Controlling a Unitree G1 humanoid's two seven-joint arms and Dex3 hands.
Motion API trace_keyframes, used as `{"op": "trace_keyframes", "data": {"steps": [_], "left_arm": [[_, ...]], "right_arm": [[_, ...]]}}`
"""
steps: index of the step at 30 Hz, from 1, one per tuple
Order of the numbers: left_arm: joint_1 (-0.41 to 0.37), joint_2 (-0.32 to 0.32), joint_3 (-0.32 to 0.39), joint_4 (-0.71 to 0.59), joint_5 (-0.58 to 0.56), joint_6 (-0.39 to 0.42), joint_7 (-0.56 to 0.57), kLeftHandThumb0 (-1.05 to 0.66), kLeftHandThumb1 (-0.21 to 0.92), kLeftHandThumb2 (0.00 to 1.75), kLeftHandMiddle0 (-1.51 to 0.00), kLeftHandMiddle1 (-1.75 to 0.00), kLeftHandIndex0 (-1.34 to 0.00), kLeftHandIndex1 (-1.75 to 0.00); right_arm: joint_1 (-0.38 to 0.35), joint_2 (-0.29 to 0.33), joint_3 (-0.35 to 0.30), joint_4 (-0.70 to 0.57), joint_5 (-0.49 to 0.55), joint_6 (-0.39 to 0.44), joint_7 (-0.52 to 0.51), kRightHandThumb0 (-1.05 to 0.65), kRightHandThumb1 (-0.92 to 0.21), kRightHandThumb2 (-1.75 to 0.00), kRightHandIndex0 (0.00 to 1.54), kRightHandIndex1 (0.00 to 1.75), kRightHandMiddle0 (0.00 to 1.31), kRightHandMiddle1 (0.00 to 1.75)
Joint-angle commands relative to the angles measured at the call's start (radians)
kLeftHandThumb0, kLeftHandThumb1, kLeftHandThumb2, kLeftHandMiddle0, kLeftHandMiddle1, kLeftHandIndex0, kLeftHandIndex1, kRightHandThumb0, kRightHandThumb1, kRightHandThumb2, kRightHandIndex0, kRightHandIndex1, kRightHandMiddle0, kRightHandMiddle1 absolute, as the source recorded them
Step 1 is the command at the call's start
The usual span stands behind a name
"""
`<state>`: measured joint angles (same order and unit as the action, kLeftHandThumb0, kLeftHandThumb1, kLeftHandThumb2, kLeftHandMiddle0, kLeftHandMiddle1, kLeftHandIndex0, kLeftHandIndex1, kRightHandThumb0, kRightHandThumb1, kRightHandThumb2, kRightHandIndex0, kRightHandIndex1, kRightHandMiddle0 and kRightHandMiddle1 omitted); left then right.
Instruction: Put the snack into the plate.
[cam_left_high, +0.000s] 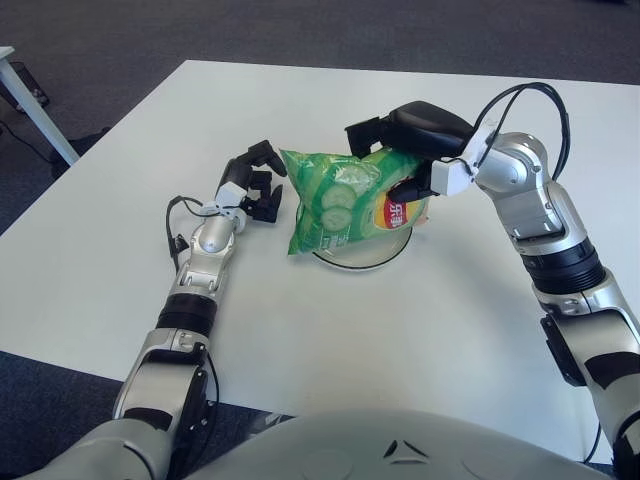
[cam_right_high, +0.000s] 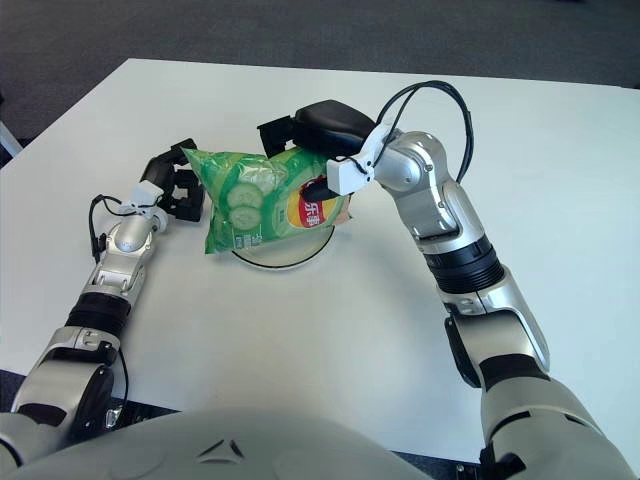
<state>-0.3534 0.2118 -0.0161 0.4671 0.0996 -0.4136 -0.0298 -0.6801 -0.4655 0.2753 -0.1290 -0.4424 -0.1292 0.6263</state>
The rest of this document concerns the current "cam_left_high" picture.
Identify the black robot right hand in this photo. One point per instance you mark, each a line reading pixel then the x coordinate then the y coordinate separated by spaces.
pixel 425 127

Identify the grey robot torso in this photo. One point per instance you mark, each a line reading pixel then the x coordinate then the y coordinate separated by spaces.
pixel 400 450

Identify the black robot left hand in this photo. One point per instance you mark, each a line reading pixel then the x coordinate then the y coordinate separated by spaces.
pixel 235 170

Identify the white table leg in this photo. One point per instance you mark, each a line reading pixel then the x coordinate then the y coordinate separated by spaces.
pixel 35 115

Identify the white plate with black rim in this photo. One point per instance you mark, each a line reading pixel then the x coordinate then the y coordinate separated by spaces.
pixel 360 257

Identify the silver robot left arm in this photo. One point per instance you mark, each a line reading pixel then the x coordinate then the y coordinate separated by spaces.
pixel 205 250

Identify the green potato chips bag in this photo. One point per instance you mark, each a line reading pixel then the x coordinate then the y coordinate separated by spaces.
pixel 340 200

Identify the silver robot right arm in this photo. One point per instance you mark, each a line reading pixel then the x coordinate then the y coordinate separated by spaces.
pixel 540 200

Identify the black box on floor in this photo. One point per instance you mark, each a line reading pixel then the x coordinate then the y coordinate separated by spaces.
pixel 30 82

